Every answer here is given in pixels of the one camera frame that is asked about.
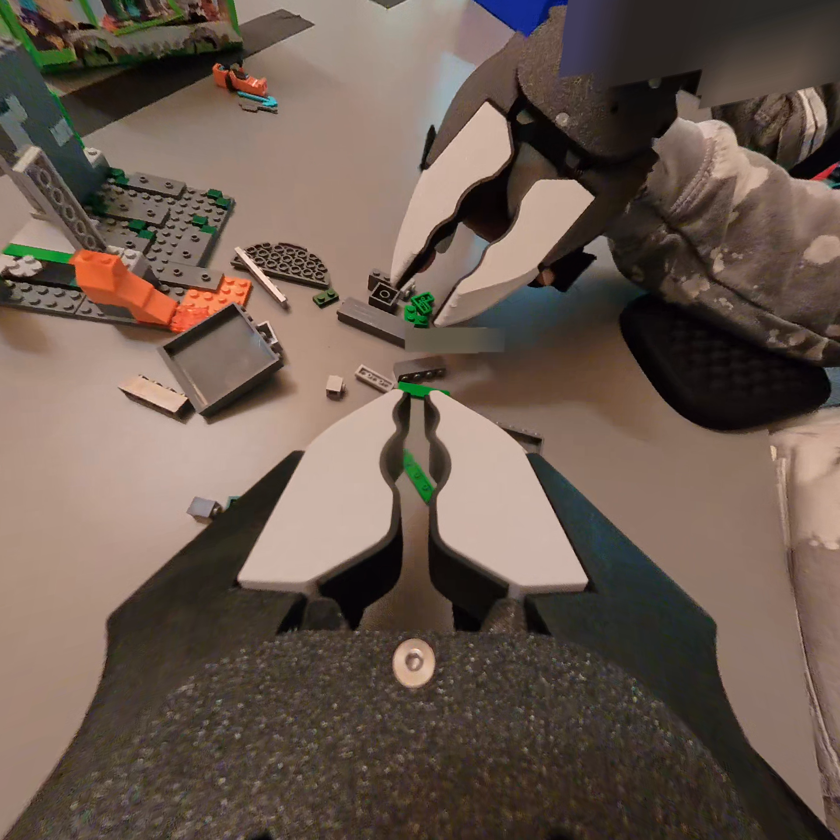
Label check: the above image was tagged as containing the dark grey lego window frame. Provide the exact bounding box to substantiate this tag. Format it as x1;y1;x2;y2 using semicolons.
158;305;287;420

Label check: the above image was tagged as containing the person's bleached grey clothing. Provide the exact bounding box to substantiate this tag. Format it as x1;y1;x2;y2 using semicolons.
768;407;840;788

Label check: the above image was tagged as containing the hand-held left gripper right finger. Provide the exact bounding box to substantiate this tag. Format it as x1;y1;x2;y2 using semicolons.
427;392;589;599

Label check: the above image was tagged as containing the dark grey half-round lego plate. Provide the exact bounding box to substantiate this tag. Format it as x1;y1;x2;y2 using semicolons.
233;242;334;291

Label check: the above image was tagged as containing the small orange lego piece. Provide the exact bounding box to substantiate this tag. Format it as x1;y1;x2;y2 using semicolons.
213;62;270;95

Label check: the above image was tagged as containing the thin light grey lego plate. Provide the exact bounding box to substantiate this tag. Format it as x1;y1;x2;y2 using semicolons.
234;247;290;308

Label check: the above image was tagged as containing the green lego plate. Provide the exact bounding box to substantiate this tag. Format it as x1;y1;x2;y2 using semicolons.
403;449;438;508

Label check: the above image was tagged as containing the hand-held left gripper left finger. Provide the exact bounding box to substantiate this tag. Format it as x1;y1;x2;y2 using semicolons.
237;390;409;594

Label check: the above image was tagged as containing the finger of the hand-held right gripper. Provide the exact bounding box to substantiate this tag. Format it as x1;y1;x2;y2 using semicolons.
390;103;517;284
434;178;595;326

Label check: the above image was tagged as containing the grey lego baseplate build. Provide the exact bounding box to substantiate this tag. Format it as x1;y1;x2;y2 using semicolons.
0;40;238;324

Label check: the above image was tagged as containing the person's right forearm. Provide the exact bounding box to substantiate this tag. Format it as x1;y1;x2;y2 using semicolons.
608;86;840;370

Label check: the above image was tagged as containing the lego set box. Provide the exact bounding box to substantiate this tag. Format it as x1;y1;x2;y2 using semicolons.
0;0;245;74

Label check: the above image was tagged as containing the orange lego plate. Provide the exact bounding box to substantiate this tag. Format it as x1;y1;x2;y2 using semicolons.
171;276;254;330

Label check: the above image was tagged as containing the blue storage bin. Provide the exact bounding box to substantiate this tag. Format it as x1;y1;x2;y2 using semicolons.
473;0;568;35

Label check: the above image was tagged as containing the dark grey long lego brick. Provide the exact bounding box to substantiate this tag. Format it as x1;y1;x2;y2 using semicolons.
336;298;410;349

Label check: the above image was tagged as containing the orange lego slope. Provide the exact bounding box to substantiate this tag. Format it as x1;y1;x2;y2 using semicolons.
73;250;178;329

